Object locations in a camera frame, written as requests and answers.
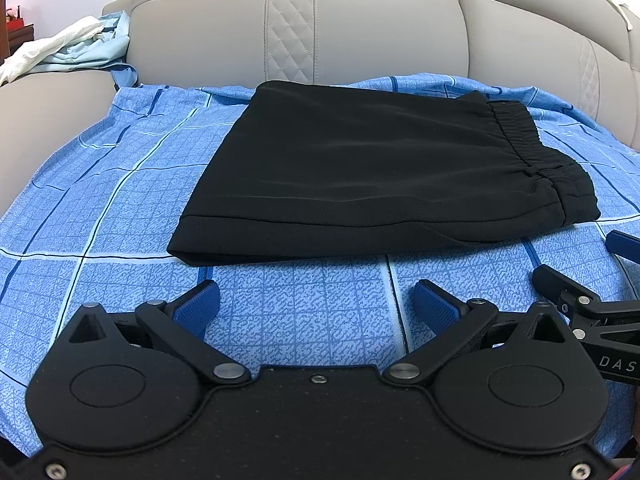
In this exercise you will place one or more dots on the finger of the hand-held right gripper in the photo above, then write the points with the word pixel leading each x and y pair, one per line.
pixel 625 246
pixel 555 280

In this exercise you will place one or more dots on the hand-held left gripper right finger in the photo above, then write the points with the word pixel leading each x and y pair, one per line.
pixel 437 307

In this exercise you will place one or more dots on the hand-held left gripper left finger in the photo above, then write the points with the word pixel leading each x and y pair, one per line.
pixel 197 310

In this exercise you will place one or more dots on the black pants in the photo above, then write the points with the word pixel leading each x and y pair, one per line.
pixel 375 175

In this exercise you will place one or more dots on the blue checked bed sheet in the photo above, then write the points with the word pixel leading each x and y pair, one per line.
pixel 300 310

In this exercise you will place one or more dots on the light blue garment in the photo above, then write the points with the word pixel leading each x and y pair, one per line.
pixel 95 47

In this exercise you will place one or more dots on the grey leather sofa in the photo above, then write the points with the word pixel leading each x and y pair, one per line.
pixel 375 25

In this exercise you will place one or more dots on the white cloth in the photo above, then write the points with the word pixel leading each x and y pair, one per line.
pixel 35 52

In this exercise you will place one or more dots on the dark wooden side cabinet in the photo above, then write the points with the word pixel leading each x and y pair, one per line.
pixel 17 40

